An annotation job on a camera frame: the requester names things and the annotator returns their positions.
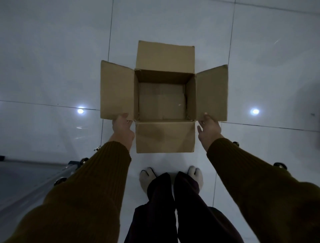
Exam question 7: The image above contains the person's left hand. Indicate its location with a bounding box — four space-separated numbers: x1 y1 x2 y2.
112 113 136 151

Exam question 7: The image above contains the person's right hand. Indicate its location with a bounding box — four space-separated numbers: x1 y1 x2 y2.
197 112 225 152

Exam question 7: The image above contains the brown cardboard box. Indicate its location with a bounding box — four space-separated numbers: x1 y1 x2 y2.
100 41 229 154

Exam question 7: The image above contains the person's left forearm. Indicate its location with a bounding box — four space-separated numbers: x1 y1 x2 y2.
4 136 132 243

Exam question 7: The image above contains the person's right forearm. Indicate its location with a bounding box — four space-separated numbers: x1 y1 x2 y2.
206 138 320 243

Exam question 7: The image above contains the person's right grey shoe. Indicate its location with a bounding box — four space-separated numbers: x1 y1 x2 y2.
187 165 204 191

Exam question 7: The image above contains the person's grey shoe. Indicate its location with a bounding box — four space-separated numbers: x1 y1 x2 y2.
139 167 157 195
187 165 204 191

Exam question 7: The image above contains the person's left grey shoe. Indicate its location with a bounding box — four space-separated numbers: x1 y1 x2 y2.
139 167 157 195

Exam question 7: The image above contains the person's right leg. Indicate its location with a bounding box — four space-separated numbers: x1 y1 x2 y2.
174 171 244 243

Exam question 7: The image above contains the person's leg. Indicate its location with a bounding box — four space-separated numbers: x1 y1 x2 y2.
124 172 178 243
174 171 244 243

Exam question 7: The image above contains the person's left leg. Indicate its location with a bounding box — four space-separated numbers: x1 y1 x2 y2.
124 172 178 243

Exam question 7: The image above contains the grey metal cart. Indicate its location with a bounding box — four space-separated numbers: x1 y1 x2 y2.
0 160 83 213

